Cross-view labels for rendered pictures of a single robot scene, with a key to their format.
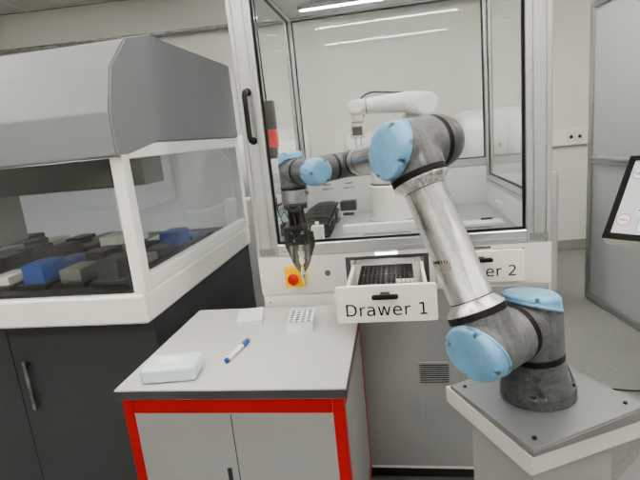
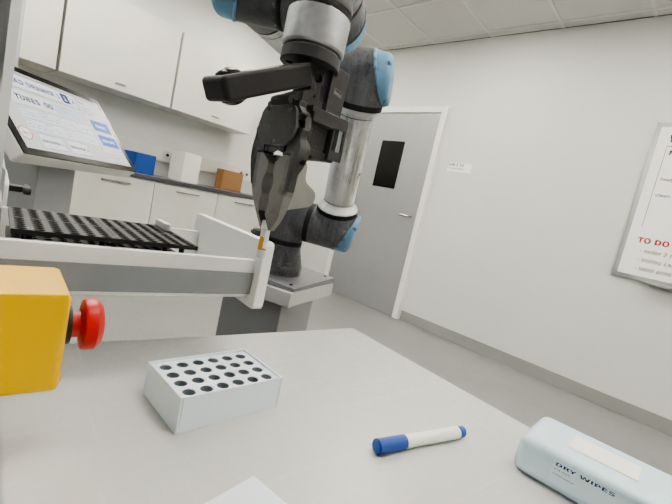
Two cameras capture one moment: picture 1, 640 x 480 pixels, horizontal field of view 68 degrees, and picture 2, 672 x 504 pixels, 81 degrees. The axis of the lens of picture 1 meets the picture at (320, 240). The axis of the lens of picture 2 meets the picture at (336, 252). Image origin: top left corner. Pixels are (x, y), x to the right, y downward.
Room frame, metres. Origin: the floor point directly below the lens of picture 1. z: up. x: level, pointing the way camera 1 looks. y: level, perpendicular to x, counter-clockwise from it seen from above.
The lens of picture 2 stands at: (1.74, 0.43, 1.01)
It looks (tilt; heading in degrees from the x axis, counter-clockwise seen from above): 7 degrees down; 218
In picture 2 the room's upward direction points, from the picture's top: 13 degrees clockwise
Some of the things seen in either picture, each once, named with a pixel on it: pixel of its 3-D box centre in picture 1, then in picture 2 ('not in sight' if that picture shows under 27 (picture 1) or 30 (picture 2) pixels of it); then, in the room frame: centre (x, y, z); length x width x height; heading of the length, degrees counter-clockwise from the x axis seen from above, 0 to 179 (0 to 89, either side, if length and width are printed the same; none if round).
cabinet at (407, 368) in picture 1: (405, 337); not in sight; (2.08, -0.35, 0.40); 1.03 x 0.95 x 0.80; 80
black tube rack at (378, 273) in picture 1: (387, 283); (101, 247); (1.49, -0.21, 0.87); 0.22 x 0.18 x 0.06; 170
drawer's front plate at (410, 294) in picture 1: (386, 303); (225, 255); (1.30, -0.17, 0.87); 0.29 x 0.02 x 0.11; 80
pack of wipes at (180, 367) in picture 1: (172, 367); (598, 475); (1.21, 0.44, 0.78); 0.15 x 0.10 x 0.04; 87
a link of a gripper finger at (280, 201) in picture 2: (294, 258); (295, 196); (1.40, 0.08, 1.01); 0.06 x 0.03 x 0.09; 176
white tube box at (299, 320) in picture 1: (301, 320); (215, 384); (1.47, 0.09, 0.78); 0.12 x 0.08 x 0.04; 175
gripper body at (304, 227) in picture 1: (296, 224); (305, 109); (1.39, 0.06, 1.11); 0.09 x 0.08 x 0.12; 176
